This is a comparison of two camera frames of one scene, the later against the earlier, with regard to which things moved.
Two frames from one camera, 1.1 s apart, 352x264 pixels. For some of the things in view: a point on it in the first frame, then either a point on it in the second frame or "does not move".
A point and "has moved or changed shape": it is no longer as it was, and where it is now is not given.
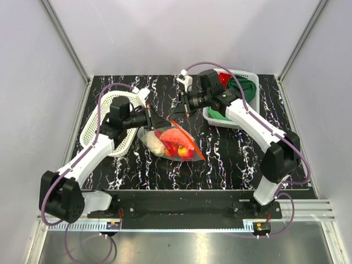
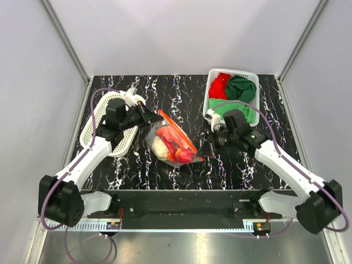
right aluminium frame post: (302, 39) does not move
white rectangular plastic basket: (255, 103) does not move
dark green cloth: (248, 87) does not move
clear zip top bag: (171, 142) has moved or changed shape
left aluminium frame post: (66, 39) does not move
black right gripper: (179, 111) -> (209, 147)
